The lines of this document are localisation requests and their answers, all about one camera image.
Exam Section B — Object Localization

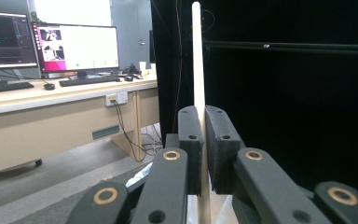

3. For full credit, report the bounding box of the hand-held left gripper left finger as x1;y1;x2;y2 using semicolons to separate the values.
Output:
164;105;206;197

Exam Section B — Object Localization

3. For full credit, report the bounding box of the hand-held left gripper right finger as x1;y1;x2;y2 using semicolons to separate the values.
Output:
204;105;247;196

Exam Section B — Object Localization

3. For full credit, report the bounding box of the wooden chopstick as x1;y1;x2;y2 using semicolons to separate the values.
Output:
190;1;213;224

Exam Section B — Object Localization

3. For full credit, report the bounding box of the black keyboard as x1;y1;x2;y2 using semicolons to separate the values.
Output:
58;75;121;88
0;80;35;95

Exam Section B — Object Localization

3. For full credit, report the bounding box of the bright screen computer monitor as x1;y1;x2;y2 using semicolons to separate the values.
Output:
31;21;121;78

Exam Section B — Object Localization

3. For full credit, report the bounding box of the beige office desk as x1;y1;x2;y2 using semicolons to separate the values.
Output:
0;77;161;179

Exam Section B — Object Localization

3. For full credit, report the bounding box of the dark screen computer monitor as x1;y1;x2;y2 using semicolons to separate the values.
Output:
0;10;39;84

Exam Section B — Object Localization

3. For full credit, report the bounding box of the black power cable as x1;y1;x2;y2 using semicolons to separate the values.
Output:
111;99;163;163

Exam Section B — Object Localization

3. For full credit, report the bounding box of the thin hanging cable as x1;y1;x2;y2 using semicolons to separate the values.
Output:
172;0;185;134

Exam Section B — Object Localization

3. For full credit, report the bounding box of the white wall power outlet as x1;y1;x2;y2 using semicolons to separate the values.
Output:
104;91;130;108

